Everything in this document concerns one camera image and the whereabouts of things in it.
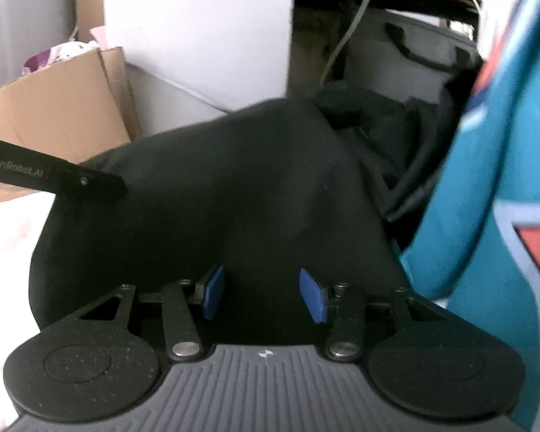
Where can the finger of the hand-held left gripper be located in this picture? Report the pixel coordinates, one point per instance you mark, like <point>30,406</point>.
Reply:
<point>90,182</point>

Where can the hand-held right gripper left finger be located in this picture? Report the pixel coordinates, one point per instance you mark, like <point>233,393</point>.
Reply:
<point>213,292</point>

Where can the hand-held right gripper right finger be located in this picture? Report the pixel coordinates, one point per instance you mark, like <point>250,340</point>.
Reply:
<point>312,294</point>

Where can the black pants with floral stripe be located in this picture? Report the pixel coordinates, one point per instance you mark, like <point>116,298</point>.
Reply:
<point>229,189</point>

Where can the flattened cardboard box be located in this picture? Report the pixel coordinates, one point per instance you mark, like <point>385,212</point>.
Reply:
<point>58,108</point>

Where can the white bed sheet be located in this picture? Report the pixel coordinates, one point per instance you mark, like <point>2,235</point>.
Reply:
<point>9,243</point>

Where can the purple and white bag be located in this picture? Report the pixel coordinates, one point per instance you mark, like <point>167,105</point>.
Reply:
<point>58,56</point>

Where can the black bag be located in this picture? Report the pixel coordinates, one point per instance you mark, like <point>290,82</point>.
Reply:
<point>387,144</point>

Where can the teal and orange jersey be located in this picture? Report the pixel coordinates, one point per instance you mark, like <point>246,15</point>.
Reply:
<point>477,189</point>

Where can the grey storage bin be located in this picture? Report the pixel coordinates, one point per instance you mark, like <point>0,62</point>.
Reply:
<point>387,72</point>

